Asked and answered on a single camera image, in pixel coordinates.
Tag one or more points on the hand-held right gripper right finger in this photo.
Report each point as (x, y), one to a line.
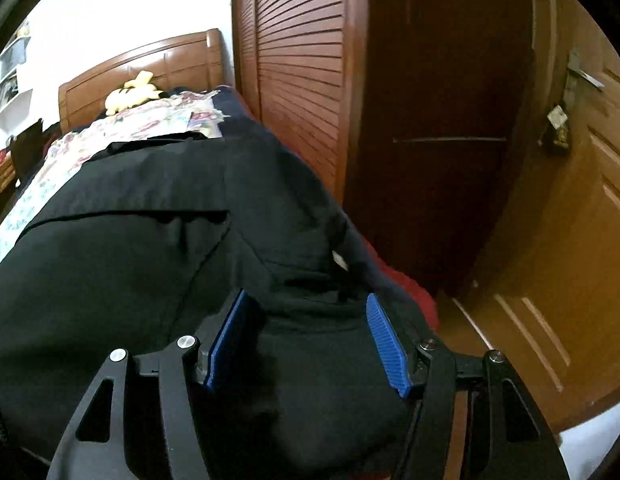
(387, 350)

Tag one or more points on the floral quilt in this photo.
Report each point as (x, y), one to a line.
(154, 120)

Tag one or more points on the wooden bed headboard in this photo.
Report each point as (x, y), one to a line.
(179, 60)

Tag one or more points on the navy bed sheet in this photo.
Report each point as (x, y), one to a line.
(234, 105)

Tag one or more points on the red cloth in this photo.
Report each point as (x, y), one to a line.
(420, 305)

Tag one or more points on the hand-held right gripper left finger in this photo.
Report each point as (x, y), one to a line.
(227, 340)

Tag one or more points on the wooden louvered wardrobe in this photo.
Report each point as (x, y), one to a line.
(300, 60)

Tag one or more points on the leaf print bed sheet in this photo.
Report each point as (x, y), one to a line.
(19, 210)

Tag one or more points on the white wall shelf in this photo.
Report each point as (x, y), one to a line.
(12, 60)

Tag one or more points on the wooden door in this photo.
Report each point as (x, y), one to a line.
(565, 260)

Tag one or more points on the hanging key charm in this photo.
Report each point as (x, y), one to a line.
(557, 120)

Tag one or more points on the black buttoned coat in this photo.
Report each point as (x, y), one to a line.
(139, 235)

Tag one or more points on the yellow plush toy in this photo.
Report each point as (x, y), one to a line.
(132, 92)

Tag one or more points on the dark wooden chair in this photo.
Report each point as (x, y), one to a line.
(27, 150)

